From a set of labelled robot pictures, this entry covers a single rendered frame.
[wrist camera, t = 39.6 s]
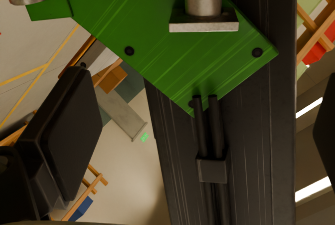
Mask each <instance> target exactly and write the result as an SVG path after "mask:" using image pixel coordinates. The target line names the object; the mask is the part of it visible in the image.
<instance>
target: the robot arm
mask: <svg viewBox="0 0 335 225"><path fill-rule="evenodd" d="M102 129H103V122H102V118H101V114H100V109H99V105H98V101H97V97H96V93H95V89H94V85H93V81H92V77H91V73H90V71H89V70H86V69H85V67H84V66H69V67H67V68H66V70H65V71H64V73H63V74H62V76H61V77H60V78H59V80H58V81H57V83H56V84H55V86H54V87H53V89H52V90H51V91H50V93H49V95H48V96H47V97H46V99H45V100H44V102H43V103H42V105H41V106H40V108H39V109H38V110H37V112H36V113H35V115H34V116H33V118H32V119H31V120H30V122H29V123H28V125H27V126H26V128H25V129H24V131H23V132H22V133H21V135H20V136H19V138H18V140H17V141H16V142H15V144H14V145H13V147H10V146H0V225H122V224H107V223H91V222H70V221H52V220H51V217H50V213H51V212H52V211H53V209H56V210H67V207H68V205H69V202H70V201H73V200H74V199H75V198H76V195H77V193H78V190H79V188H80V185H81V183H82V180H83V178H84V175H85V173H86V170H87V167H88V165H89V162H90V160H91V157H92V155H93V152H94V150H95V147H96V145H97V142H98V140H99V137H100V135H101V132H102ZM313 139H314V142H315V145H316V147H317V150H318V152H319V155H320V158H321V160H322V163H323V165H324V168H325V170H326V173H327V176H328V178H329V181H330V183H331V186H332V189H333V191H334V194H335V73H332V74H331V75H330V77H329V80H328V83H327V86H326V89H325V93H324V96H323V99H322V102H321V105H320V108H319V111H318V114H317V117H316V120H315V123H314V126H313Z"/></svg>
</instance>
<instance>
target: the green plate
mask: <svg viewBox="0 0 335 225"><path fill-rule="evenodd" d="M69 1H70V4H71V8H72V11H73V14H74V17H71V18H72V19H73V20H74V21H76V22H77V23H78V24H79V25H81V26H82V27H83V28H84V29H85V30H87V31H88V32H89V33H90V34H92V35H93V36H94V37H95V38H96V39H98V40H99V41H100V42H101V43H103V44H104V45H105V46H106V47H107V48H109V49H110V50H111V51H112V52H114V53H115V54H116V55H117V56H118V57H120V58H121V59H122V60H123V61H124V62H125V63H127V64H128V65H129V66H130V67H132V68H133V69H134V70H135V71H136V72H138V73H139V74H140V75H141V76H143V77H144V78H145V79H146V80H147V81H149V82H150V83H151V84H152V85H154V86H155V87H156V88H157V89H158V90H160V91H161V92H162V93H163V94H165V95H166V96H167V97H168V98H169V99H171V100H172V101H173V102H174V103H176V104H177V105H178V106H179V107H180V108H182V109H183V110H184V111H185V112H187V113H188V114H189V115H190V116H191V117H193V118H195V117H194V109H193V101H192V96H193V95H201V99H202V108H203V111H205V110H206V109H207V108H209V104H208V96H209V95H212V94H215V95H217V100H219V99H221V98H222V97H223V96H224V95H226V94H227V93H228V92H230V91H231V90H232V89H234V88H235V87H236V86H238V85H239V84H240V83H242V82H243V81H244V80H246V79H247V78H248V77H249V76H251V75H252V74H253V73H255V72H256V71H257V70H259V69H260V68H261V67H263V66H264V65H265V64H267V63H268V62H269V61H270V60H272V59H273V58H274V57H276V56H277V55H278V54H279V52H278V50H277V48H276V47H275V46H274V45H273V43H272V42H271V41H270V40H269V39H268V38H267V37H266V36H265V35H264V34H263V33H262V32H261V31H260V30H259V29H258V28H257V27H256V26H255V25H254V24H253V23H252V22H251V21H250V20H249V18H248V17H247V16H246V15H245V14H244V13H243V12H242V11H241V10H240V9H239V8H238V7H237V6H236V5H235V4H234V3H233V2H232V1H231V0H222V7H234V9H235V12H236V15H237V18H238V21H239V29H238V31H204V32H169V30H168V23H169V19H170V15H171V11H172V9H173V8H185V0H69Z"/></svg>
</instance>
